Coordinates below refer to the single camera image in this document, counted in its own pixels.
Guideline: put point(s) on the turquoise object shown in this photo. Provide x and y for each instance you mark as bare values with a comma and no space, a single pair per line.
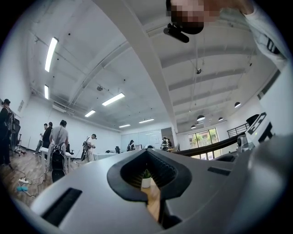
22,189

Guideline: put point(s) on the white table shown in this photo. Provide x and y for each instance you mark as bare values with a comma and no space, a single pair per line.
44,150

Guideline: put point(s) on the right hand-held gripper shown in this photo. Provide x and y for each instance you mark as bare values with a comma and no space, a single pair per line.
258,128

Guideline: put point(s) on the black pendant lamp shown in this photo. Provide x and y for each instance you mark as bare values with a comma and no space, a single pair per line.
220,119
237,104
201,118
193,126

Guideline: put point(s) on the potted plant white pot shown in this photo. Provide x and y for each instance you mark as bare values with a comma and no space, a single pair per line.
146,180

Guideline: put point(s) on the ceiling tube light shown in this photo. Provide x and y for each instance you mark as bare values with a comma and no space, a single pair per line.
90,113
124,126
51,54
113,99
146,120
46,92

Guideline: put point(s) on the black head-worn camera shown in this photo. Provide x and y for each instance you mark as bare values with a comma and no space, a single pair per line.
176,34

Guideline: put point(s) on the white power strip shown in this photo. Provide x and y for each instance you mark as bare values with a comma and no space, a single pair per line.
23,181

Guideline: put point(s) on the person's white shirt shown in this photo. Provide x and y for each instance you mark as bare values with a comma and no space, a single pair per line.
265,34

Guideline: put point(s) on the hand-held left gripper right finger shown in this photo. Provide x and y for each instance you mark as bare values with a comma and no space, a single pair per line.
201,182

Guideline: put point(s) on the window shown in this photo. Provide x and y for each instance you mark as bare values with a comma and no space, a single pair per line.
203,137

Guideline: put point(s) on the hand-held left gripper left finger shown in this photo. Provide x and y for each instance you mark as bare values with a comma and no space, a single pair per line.
91,194

